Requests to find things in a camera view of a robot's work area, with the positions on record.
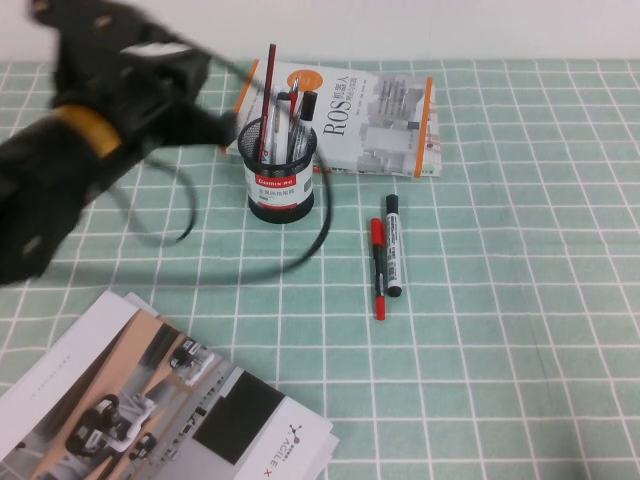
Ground red capped marker pen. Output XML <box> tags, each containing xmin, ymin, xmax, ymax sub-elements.
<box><xmin>369</xmin><ymin>217</ymin><xmax>388</xmax><ymax>321</ymax></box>

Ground black mesh pen holder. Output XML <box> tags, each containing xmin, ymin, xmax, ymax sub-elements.
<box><xmin>236</xmin><ymin>117</ymin><xmax>320</xmax><ymax>225</ymax></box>

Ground printed marker black cap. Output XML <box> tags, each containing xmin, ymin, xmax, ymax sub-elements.
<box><xmin>289</xmin><ymin>90</ymin><xmax>319</xmax><ymax>161</ymax></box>

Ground long black cable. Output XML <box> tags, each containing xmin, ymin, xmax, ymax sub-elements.
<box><xmin>44</xmin><ymin>27</ymin><xmax>335</xmax><ymax>290</ymax></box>

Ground red slim pen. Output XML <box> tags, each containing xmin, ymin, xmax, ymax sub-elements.
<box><xmin>288</xmin><ymin>91</ymin><xmax>305</xmax><ymax>134</ymax></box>

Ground white paper brochure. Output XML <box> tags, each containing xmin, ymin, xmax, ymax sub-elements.
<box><xmin>122</xmin><ymin>291</ymin><xmax>342</xmax><ymax>480</ymax></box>

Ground white marker black caps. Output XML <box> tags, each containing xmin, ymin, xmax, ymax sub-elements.
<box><xmin>383</xmin><ymin>193</ymin><xmax>404</xmax><ymax>298</ymax></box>

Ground red black striped pencil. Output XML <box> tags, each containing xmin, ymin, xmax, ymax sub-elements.
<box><xmin>255</xmin><ymin>43</ymin><xmax>278</xmax><ymax>164</ymax></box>

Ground AgileX photo brochure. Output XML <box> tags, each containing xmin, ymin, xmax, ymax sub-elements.
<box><xmin>0</xmin><ymin>290</ymin><xmax>335</xmax><ymax>480</ymax></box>

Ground green checked tablecloth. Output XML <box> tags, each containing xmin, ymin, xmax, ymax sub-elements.
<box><xmin>0</xmin><ymin>58</ymin><xmax>640</xmax><ymax>480</ymax></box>

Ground short black cable loop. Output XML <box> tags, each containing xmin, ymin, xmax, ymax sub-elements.
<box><xmin>110</xmin><ymin>154</ymin><xmax>199</xmax><ymax>247</ymax></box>

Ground white orange ROS book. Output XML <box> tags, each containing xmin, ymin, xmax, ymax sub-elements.
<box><xmin>222</xmin><ymin>59</ymin><xmax>444</xmax><ymax>180</ymax></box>

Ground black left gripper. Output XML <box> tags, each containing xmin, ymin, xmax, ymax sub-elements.
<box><xmin>29</xmin><ymin>0</ymin><xmax>239</xmax><ymax>151</ymax></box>

